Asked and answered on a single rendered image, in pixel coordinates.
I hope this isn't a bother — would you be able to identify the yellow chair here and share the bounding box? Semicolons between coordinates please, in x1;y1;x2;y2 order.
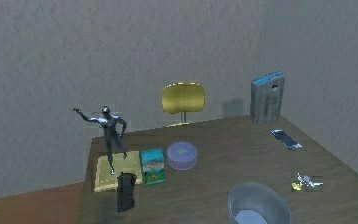
161;81;206;128

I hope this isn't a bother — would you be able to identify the lilac round flat container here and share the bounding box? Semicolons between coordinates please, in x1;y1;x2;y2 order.
166;141;198;171

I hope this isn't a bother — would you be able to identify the teal picture box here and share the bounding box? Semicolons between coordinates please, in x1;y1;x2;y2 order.
139;147;166;186

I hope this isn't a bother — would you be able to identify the brown wooden table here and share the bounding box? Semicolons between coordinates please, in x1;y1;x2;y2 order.
76;114;358;224

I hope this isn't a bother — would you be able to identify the silver dancer statue yellow base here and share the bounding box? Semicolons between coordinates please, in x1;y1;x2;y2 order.
72;106;144;193

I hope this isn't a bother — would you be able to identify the grey box blue top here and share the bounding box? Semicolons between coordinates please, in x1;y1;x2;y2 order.
250;70;286;126

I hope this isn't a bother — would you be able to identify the dark blue mobile phone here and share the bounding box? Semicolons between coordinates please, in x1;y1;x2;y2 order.
270;129;303;151

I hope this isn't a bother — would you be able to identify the grey metal bowl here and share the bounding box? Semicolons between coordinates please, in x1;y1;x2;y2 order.
227;181;292;224

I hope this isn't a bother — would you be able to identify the silver keys yellow tag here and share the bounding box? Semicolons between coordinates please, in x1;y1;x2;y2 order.
291;172;324;192

